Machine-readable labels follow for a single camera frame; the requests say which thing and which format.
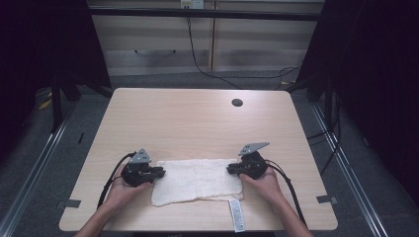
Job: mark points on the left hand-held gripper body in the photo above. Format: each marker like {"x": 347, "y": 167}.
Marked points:
{"x": 136, "y": 174}

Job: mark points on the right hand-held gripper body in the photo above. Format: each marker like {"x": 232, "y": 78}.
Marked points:
{"x": 253, "y": 166}

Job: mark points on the white towel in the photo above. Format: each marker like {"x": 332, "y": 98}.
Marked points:
{"x": 197, "y": 179}

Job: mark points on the person's left hand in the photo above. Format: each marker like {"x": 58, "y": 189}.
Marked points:
{"x": 123, "y": 194}

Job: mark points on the person's right hand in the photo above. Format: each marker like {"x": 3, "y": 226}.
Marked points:
{"x": 267, "y": 187}

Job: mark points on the round black table grommet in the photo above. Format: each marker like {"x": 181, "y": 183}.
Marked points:
{"x": 237, "y": 102}

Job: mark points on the small black floor item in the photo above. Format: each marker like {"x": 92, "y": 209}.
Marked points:
{"x": 80, "y": 138}

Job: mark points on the grey tape piece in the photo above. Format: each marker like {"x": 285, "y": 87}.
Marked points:
{"x": 70, "y": 203}
{"x": 326, "y": 199}

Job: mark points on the black metal stand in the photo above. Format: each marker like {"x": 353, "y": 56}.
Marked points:
{"x": 56, "y": 105}
{"x": 328, "y": 102}

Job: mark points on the beige cabinet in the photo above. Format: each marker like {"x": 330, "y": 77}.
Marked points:
{"x": 151, "y": 36}

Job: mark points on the dark curtain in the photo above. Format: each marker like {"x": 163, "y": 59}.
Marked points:
{"x": 378, "y": 82}
{"x": 39, "y": 49}

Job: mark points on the black horizontal bar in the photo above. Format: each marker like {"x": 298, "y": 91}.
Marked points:
{"x": 204, "y": 14}

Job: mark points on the aluminium floor rail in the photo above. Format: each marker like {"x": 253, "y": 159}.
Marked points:
{"x": 352, "y": 177}
{"x": 33, "y": 168}

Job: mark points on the white wall outlet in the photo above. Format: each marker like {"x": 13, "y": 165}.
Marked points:
{"x": 192, "y": 4}

